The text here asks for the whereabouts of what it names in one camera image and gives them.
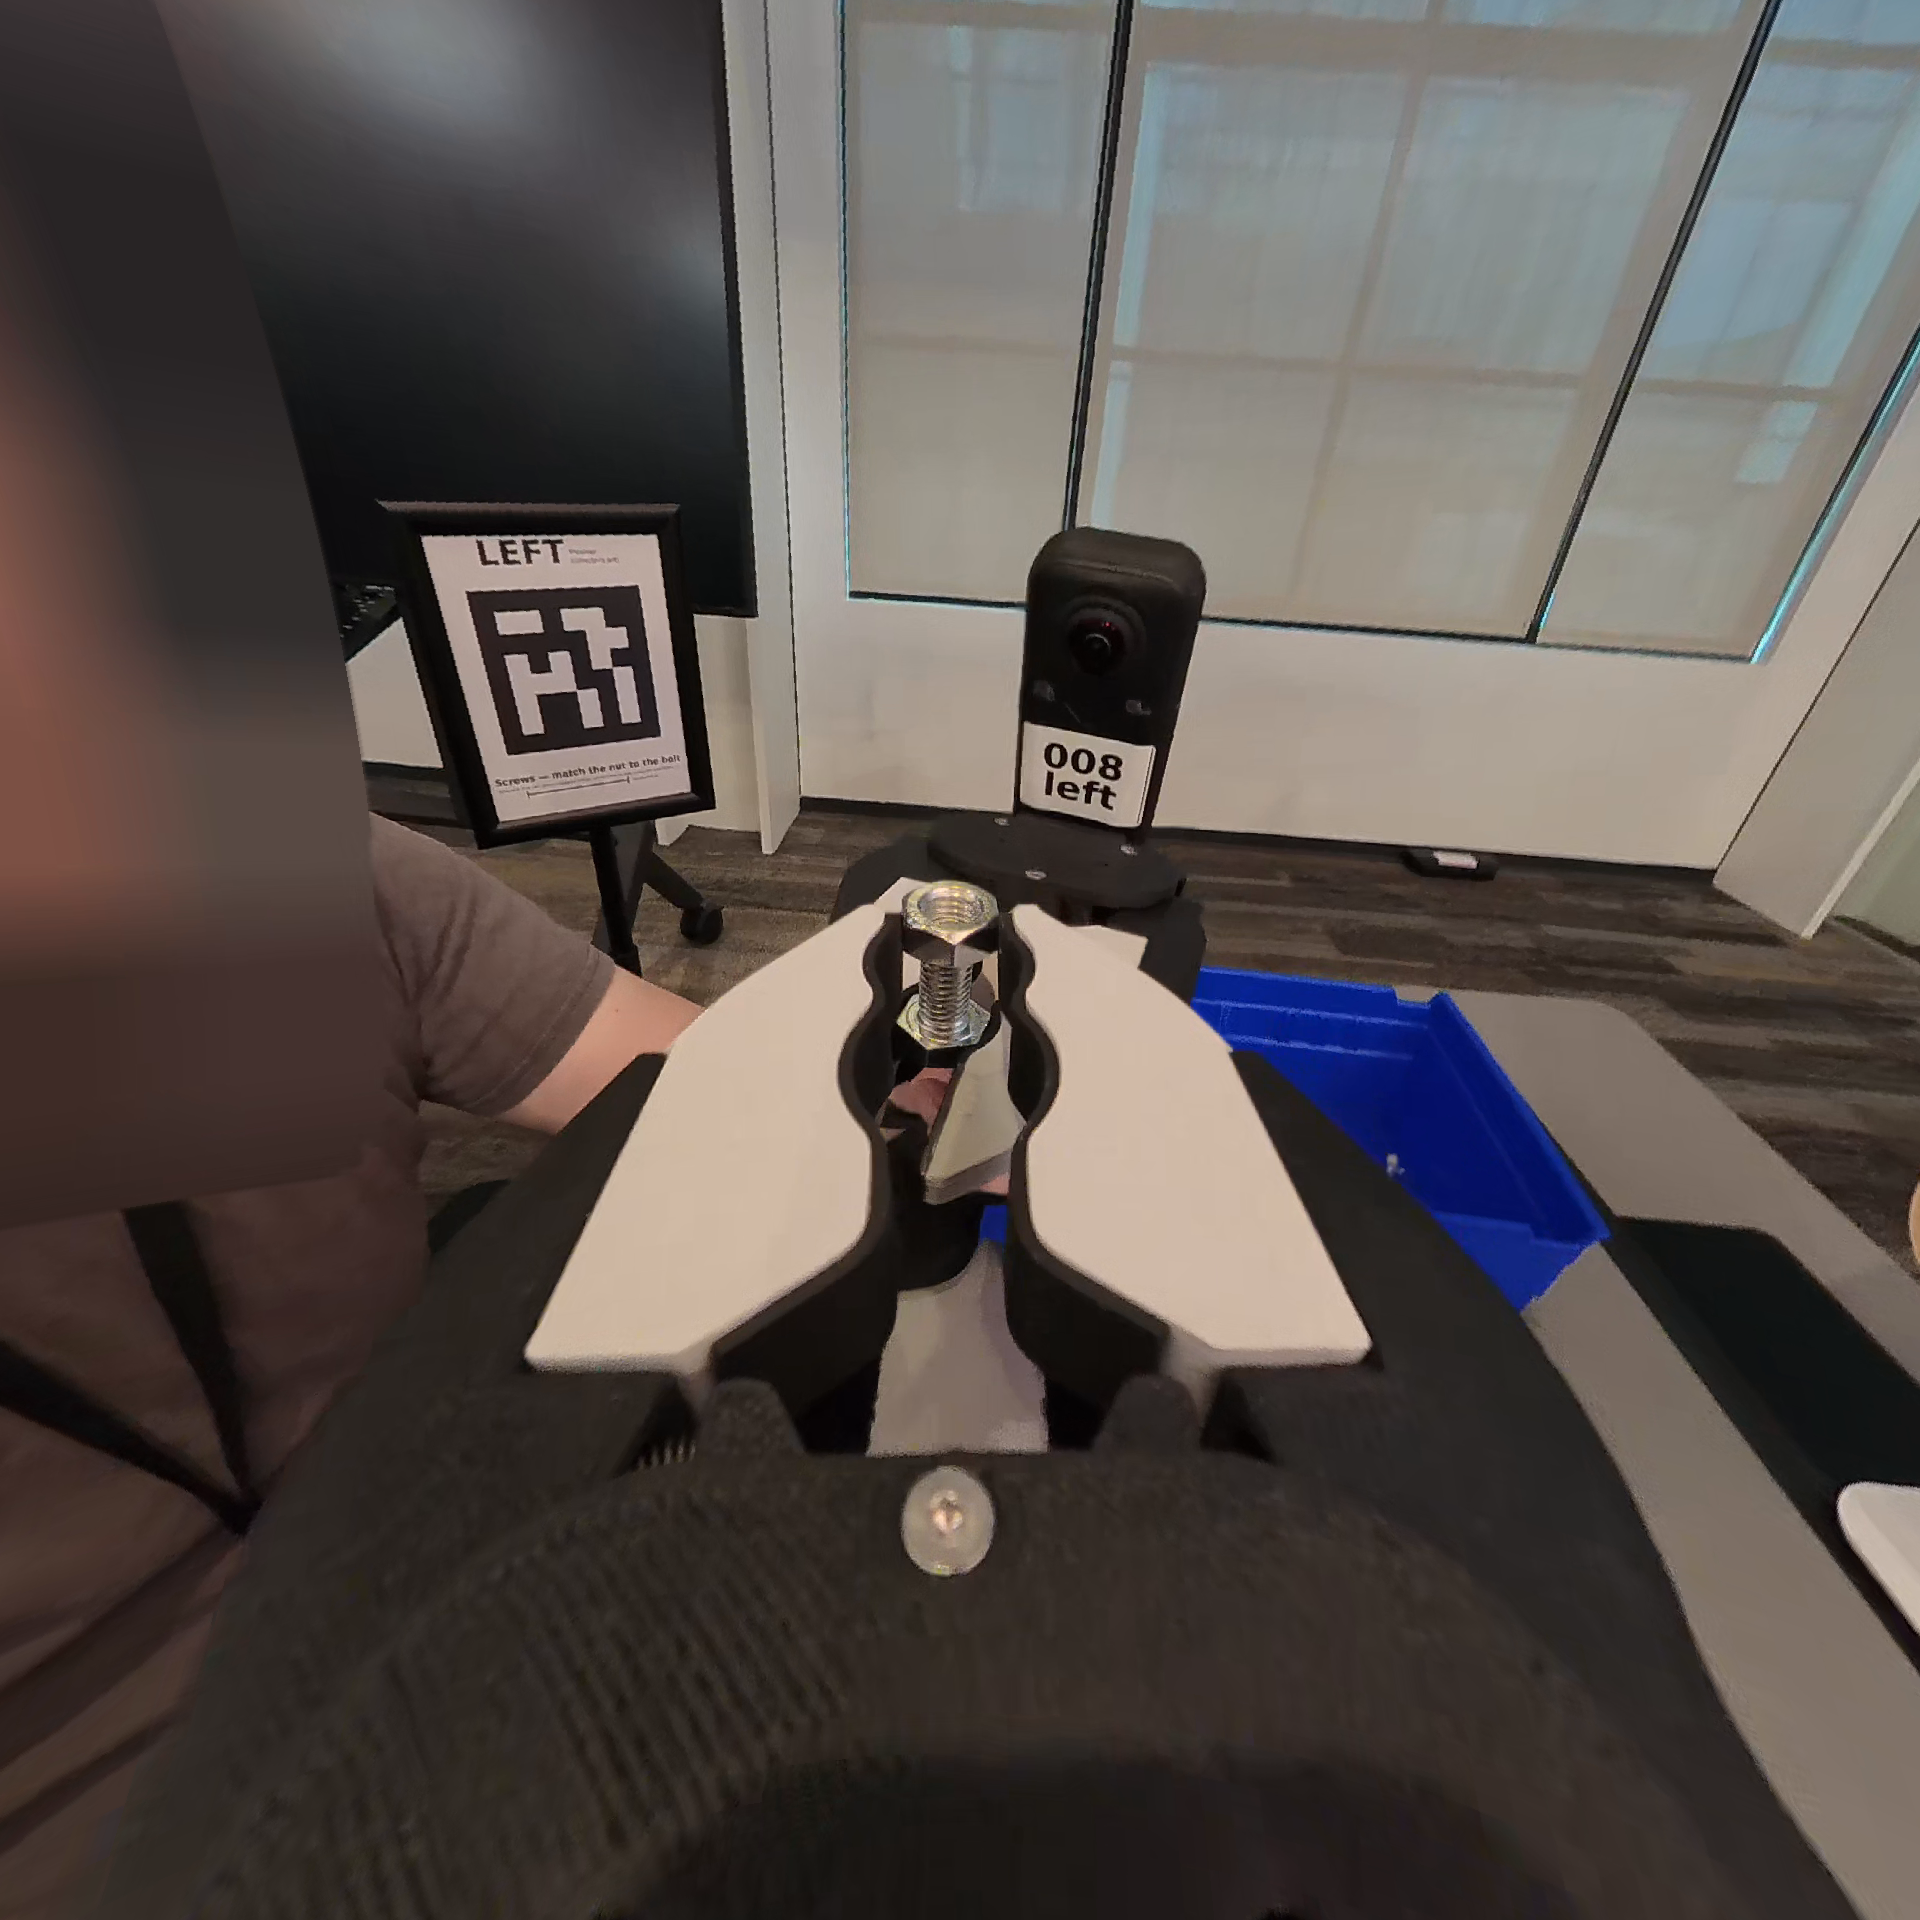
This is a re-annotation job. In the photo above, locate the tag board on easel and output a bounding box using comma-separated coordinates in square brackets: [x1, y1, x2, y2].
[375, 497, 729, 985]

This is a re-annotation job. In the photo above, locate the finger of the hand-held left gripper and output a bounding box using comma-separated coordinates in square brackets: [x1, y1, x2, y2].
[1041, 909, 1190, 1000]
[829, 871, 935, 942]

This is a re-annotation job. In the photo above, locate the large black wall screen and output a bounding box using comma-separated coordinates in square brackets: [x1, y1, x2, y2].
[157, 0, 757, 619]

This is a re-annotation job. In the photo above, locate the person's left forearm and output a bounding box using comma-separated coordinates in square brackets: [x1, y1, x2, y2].
[487, 959, 710, 1136]

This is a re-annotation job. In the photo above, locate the thick short steel bolt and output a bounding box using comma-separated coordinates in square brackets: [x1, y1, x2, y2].
[901, 883, 1001, 1023]

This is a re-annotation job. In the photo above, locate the large framed window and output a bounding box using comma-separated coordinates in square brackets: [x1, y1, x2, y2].
[838, 0, 1920, 662]

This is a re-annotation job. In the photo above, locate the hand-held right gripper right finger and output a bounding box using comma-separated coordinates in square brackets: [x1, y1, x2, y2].
[1001, 902, 1373, 1449]

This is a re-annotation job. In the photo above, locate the white board stand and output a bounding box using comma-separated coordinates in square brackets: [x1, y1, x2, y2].
[1837, 1480, 1920, 1637]

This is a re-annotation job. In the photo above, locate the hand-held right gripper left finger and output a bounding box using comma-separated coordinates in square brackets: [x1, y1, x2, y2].
[526, 907, 922, 1449]

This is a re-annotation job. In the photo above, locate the blue plastic bin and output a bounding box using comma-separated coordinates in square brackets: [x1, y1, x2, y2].
[979, 967, 1611, 1310]

